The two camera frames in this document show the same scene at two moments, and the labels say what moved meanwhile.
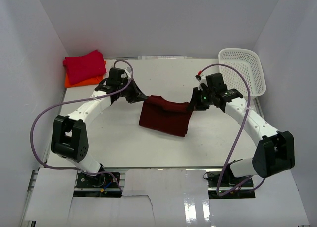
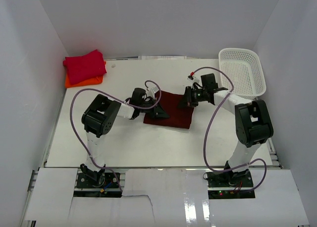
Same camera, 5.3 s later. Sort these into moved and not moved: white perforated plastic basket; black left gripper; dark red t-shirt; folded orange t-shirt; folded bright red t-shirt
Moved: dark red t-shirt; black left gripper
Not moved: folded bright red t-shirt; white perforated plastic basket; folded orange t-shirt
